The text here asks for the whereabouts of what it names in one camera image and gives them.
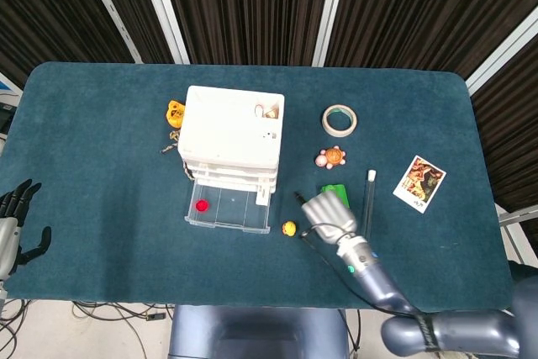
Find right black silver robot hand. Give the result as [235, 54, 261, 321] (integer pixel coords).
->
[293, 189, 360, 246]

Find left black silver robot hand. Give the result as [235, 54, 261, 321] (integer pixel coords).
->
[0, 178, 52, 282]

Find clear drawer with red pompom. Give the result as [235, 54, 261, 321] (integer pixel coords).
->
[183, 177, 272, 235]

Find clear drawer with wooden parts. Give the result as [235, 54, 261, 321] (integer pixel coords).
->
[187, 172, 277, 187]

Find clear drawer with die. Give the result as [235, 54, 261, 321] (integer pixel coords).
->
[182, 161, 278, 175]

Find white plastic drawer cabinet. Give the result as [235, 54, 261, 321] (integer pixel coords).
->
[177, 84, 286, 196]

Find green building block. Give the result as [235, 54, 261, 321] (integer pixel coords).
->
[321, 183, 351, 209]

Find clear test tube white cap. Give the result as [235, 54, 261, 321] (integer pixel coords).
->
[360, 169, 377, 242]

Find orange pink turtle toy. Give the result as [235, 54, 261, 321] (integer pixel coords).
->
[314, 145, 348, 169]

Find beige masking tape roll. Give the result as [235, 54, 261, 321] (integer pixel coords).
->
[321, 103, 359, 139]

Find printed photo card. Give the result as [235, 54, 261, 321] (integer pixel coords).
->
[392, 155, 447, 214]

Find blue-grey robot torso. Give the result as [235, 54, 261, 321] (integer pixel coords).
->
[167, 304, 350, 359]

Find blue teal tablecloth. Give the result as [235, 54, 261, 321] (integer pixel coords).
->
[0, 61, 514, 314]

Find orange toy figure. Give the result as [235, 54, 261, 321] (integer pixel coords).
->
[164, 99, 187, 128]

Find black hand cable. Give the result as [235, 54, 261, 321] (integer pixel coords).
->
[298, 222, 421, 318]

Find tangled floor cables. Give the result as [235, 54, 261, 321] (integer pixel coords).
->
[0, 298, 173, 359]

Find small tan trinket with ring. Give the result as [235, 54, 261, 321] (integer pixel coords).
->
[254, 102, 281, 119]

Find black velcro strap white letters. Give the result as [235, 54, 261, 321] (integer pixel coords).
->
[415, 312, 436, 354]

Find braided beige black rope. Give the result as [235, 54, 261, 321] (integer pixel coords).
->
[160, 130, 197, 179]

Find white metal frame post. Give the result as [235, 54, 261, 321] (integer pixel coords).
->
[76, 0, 145, 64]
[134, 0, 191, 65]
[465, 8, 538, 96]
[311, 0, 352, 68]

